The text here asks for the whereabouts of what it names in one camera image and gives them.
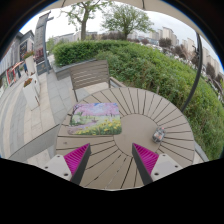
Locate beige umbrella canopy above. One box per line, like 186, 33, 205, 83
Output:
42, 0, 203, 35

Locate left leafy tree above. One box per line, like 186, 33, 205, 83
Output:
61, 0, 112, 41

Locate white planter with flowers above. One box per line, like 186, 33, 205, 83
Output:
23, 78, 40, 110

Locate grey slatted patio chair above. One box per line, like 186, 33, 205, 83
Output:
69, 60, 124, 101

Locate grey chair near left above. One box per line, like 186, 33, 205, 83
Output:
9, 124, 60, 162

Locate dark curved umbrella pole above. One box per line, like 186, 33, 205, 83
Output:
180, 32, 204, 113

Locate small patterned computer mouse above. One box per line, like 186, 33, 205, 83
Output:
152, 127, 166, 143

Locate right leafy tree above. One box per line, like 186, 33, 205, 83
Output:
101, 4, 153, 39

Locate tall grey sign pillar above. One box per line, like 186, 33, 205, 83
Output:
34, 13, 52, 75

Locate green trimmed hedge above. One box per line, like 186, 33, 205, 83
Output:
53, 40, 224, 160

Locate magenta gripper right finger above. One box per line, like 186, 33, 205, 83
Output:
132, 143, 182, 185

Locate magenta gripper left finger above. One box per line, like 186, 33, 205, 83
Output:
43, 144, 91, 185

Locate leafy tree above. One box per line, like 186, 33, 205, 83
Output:
61, 0, 112, 41
101, 4, 153, 39

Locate round slatted patio table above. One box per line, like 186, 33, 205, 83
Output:
56, 87, 195, 189

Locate far white planter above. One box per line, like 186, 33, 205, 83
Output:
23, 51, 35, 75

